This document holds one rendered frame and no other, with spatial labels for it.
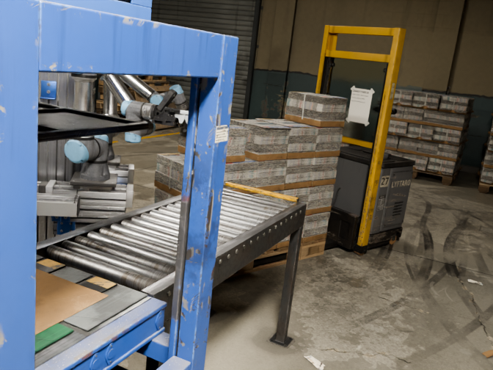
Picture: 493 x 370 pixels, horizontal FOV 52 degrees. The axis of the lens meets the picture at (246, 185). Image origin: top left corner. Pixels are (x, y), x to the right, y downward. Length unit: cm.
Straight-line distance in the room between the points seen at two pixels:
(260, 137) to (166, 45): 247
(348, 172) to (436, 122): 371
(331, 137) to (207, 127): 280
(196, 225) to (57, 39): 65
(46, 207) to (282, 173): 175
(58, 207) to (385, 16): 813
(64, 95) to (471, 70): 785
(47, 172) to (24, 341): 208
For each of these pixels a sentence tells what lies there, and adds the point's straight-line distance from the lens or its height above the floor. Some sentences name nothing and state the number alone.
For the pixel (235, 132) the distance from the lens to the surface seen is 330.
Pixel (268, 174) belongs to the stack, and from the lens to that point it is 359.
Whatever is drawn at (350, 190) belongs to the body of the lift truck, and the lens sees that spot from 457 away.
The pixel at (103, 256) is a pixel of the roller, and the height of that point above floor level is 80.
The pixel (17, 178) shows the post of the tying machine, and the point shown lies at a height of 130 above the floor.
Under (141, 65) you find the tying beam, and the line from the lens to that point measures 97.
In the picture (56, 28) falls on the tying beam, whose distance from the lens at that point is 82.
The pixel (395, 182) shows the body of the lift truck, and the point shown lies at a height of 61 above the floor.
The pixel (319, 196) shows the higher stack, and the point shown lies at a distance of 406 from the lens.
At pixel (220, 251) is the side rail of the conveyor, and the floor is 80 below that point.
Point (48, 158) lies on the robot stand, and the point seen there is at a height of 87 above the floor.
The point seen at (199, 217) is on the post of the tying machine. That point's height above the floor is 110.
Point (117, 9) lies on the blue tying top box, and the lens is 118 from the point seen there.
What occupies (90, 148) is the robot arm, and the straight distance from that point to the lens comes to 257.
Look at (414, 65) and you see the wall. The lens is 979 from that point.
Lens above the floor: 150
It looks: 14 degrees down
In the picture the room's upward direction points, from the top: 7 degrees clockwise
